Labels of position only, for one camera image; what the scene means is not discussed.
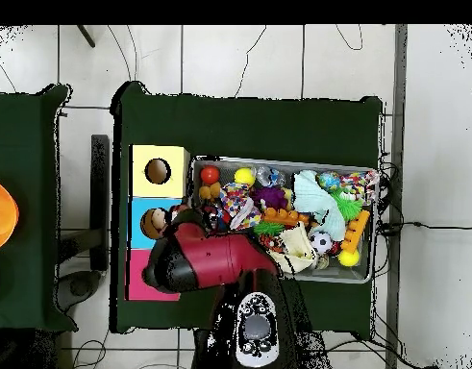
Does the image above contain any wooden three-hole box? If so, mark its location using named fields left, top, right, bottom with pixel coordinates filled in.
left=125, top=144, right=191, bottom=302

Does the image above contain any red orange ball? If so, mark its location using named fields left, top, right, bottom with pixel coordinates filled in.
left=199, top=165, right=221, bottom=186

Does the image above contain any yellow ball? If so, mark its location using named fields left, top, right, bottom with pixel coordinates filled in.
left=234, top=167, right=257, bottom=187

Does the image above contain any black panel stand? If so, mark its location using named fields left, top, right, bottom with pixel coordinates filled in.
left=89, top=134, right=111, bottom=272

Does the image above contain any purple knobbly toy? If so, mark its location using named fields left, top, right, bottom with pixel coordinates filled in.
left=250, top=185, right=289, bottom=210

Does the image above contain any orange studded building brick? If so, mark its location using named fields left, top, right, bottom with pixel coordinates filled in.
left=262, top=207, right=311, bottom=227

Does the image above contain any cream waffle cloth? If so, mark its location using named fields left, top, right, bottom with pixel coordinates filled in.
left=273, top=221, right=318, bottom=275

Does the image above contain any mint green cloth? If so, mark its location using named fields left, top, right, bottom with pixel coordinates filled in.
left=292, top=169, right=348, bottom=242

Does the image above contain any small soccer ball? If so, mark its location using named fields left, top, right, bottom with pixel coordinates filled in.
left=309, top=230, right=334, bottom=255

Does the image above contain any globe print ball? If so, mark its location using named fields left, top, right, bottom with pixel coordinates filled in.
left=317, top=171, right=342, bottom=193

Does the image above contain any dark green side tablecloth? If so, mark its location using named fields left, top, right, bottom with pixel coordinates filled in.
left=0, top=83, right=79, bottom=332

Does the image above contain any green spiky ball with eyes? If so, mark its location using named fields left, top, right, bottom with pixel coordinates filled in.
left=330, top=189, right=364, bottom=223

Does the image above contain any orange bowl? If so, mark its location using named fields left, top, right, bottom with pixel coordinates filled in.
left=0, top=178, right=20, bottom=254

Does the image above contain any wire mesh bin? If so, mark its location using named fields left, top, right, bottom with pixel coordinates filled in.
left=183, top=154, right=381, bottom=285

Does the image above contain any long black floor cable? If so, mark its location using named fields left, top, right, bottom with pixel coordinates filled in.
left=377, top=220, right=472, bottom=236

